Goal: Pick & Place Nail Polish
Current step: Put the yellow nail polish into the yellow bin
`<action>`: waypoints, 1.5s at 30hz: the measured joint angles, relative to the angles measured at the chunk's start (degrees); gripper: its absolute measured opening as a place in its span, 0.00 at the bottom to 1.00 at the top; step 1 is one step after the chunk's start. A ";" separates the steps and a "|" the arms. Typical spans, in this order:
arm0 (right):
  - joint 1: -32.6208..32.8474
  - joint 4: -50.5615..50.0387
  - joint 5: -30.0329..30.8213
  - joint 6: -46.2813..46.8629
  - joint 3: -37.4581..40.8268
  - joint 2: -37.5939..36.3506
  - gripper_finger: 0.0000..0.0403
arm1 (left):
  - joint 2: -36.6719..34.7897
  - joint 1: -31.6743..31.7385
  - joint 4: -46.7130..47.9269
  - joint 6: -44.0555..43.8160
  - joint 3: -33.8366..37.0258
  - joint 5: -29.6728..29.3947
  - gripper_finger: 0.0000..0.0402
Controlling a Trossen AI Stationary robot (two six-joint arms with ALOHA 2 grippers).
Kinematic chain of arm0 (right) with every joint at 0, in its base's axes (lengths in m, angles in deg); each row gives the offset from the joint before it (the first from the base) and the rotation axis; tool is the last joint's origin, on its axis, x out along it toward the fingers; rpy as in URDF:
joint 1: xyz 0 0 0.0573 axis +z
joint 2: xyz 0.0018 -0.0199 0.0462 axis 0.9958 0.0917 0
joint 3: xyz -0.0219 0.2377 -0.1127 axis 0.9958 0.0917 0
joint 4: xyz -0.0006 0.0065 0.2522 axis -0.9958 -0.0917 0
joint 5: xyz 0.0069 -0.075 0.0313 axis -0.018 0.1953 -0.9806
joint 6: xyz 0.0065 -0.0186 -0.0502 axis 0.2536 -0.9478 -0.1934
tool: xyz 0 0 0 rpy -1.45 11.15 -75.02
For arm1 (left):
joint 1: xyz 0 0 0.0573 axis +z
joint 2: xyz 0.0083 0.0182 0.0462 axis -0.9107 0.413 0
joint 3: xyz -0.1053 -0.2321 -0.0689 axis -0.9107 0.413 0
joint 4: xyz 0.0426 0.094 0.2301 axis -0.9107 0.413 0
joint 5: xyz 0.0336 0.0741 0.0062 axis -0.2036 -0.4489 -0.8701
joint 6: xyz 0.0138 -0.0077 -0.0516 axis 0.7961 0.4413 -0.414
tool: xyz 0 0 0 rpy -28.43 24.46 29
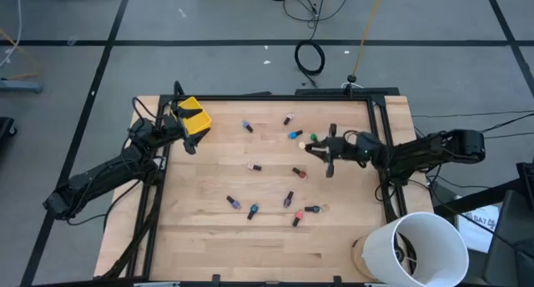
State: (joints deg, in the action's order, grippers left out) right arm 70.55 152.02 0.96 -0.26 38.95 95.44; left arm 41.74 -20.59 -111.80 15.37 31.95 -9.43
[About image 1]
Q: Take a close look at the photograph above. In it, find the yellow slotted plastic basket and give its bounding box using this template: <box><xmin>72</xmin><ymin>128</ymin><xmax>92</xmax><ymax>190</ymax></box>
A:
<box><xmin>177</xmin><ymin>96</ymin><xmax>213</xmax><ymax>136</ymax></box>

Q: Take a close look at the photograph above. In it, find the black metal beam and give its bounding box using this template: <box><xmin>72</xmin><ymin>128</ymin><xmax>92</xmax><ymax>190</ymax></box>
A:
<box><xmin>433</xmin><ymin>178</ymin><xmax>534</xmax><ymax>217</ymax></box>

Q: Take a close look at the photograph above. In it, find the coiled black floor cable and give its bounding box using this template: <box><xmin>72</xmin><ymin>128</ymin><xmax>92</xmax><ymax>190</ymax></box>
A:
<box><xmin>294</xmin><ymin>39</ymin><xmax>326</xmax><ymax>88</ymax></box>

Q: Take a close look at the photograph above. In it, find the white floor cable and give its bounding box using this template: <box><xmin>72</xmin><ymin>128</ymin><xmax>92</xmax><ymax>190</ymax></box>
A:
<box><xmin>0</xmin><ymin>0</ymin><xmax>23</xmax><ymax>67</ymax></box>

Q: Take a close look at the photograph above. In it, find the grey metal floor rail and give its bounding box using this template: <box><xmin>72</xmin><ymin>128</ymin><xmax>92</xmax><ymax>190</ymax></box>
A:
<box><xmin>0</xmin><ymin>78</ymin><xmax>44</xmax><ymax>94</ymax></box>

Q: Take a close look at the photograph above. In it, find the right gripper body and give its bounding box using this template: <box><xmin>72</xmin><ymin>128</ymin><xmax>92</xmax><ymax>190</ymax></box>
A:
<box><xmin>325</xmin><ymin>123</ymin><xmax>359</xmax><ymax>179</ymax></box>

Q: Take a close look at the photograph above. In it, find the white printed paper sheet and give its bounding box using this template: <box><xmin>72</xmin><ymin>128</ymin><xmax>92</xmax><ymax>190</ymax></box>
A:
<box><xmin>456</xmin><ymin>204</ymin><xmax>501</xmax><ymax>254</ymax></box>

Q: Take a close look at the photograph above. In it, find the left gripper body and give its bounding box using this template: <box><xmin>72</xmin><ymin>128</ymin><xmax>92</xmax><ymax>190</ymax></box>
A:
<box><xmin>162</xmin><ymin>111</ymin><xmax>197</xmax><ymax>155</ymax></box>

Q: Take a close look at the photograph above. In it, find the white cylindrical lamp shade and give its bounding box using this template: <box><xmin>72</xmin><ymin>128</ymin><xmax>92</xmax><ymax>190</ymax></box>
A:
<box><xmin>361</xmin><ymin>211</ymin><xmax>471</xmax><ymax>287</ymax></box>

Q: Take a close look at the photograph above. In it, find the thin black floor cable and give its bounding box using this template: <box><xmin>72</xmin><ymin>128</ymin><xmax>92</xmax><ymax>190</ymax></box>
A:
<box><xmin>412</xmin><ymin>109</ymin><xmax>534</xmax><ymax>118</ymax></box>

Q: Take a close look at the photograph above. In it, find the yellow orange hanging cable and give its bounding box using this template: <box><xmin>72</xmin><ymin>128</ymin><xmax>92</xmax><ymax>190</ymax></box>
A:
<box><xmin>352</xmin><ymin>0</ymin><xmax>387</xmax><ymax>77</ymax></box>

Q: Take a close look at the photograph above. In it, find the black object on floor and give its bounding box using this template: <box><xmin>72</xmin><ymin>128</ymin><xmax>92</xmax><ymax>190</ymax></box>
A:
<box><xmin>0</xmin><ymin>117</ymin><xmax>18</xmax><ymax>149</ymax></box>

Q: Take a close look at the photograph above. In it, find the black aluminium table frame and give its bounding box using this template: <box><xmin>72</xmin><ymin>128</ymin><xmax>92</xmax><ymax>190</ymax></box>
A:
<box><xmin>99</xmin><ymin>81</ymin><xmax>410</xmax><ymax>287</ymax></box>

